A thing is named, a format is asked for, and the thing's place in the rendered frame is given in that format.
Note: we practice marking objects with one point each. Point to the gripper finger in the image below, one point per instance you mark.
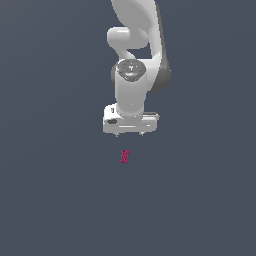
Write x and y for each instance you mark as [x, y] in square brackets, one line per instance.
[141, 133]
[116, 134]

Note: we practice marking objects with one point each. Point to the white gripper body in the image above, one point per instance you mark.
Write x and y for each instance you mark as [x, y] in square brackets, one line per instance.
[128, 124]

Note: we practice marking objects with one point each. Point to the small magenta block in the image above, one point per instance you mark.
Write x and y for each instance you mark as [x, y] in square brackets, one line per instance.
[124, 156]

